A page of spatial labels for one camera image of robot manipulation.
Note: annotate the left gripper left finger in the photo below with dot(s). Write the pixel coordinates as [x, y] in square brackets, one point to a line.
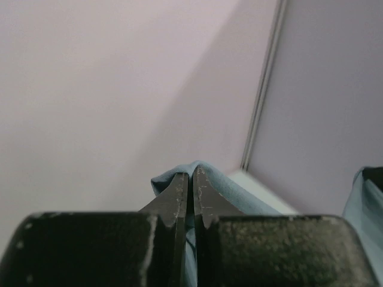
[143, 248]

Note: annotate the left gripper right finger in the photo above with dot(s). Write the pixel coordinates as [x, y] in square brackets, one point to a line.
[284, 251]

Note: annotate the blue-grey t shirt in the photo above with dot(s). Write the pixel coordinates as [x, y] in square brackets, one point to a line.
[233, 197]

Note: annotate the right aluminium corner post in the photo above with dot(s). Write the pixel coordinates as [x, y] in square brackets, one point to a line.
[275, 31]

